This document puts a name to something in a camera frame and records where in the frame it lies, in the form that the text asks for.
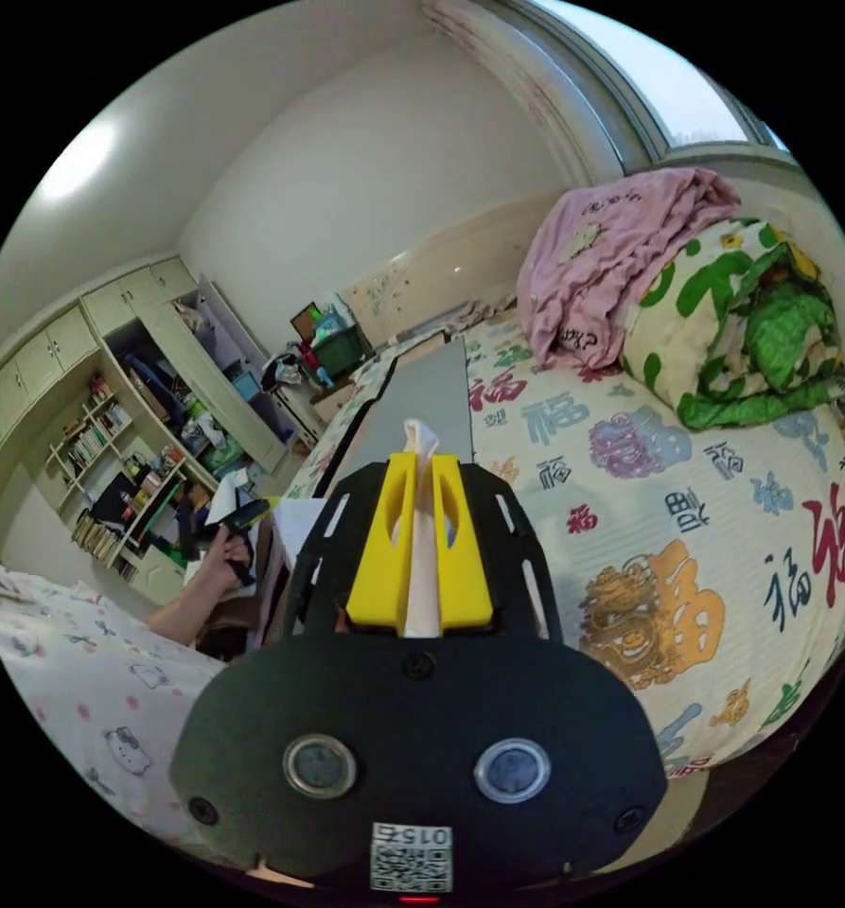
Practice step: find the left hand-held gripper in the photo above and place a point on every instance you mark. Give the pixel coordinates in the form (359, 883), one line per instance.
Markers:
(234, 521)

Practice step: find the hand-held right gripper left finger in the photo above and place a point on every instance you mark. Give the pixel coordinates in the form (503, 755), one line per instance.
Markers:
(376, 567)

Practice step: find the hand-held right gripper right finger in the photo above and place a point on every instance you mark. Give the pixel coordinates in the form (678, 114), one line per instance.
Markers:
(464, 574)

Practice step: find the person's left forearm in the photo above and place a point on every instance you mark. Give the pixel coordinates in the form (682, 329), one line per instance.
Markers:
(184, 610)

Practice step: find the person's left hand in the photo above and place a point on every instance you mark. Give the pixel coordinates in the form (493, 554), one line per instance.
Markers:
(225, 557)

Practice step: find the green basket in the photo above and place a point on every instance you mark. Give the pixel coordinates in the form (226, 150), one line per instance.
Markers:
(340, 347)

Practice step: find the grey flat board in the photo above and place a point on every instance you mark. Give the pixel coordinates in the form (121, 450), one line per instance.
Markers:
(422, 397)

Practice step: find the cream cupboard with shelves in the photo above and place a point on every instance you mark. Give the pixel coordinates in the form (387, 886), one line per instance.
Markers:
(110, 397)

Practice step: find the bed with printed sheet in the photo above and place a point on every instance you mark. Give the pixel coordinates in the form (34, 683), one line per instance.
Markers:
(642, 496)

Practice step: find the person's body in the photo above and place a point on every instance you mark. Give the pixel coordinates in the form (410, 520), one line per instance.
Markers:
(74, 681)

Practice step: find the pink blanket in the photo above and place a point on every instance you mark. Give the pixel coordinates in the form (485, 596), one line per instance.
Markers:
(592, 262)

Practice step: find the green and white quilt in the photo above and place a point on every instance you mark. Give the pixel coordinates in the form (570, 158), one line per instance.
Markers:
(741, 333)

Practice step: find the window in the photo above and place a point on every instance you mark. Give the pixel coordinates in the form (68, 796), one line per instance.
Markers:
(677, 78)

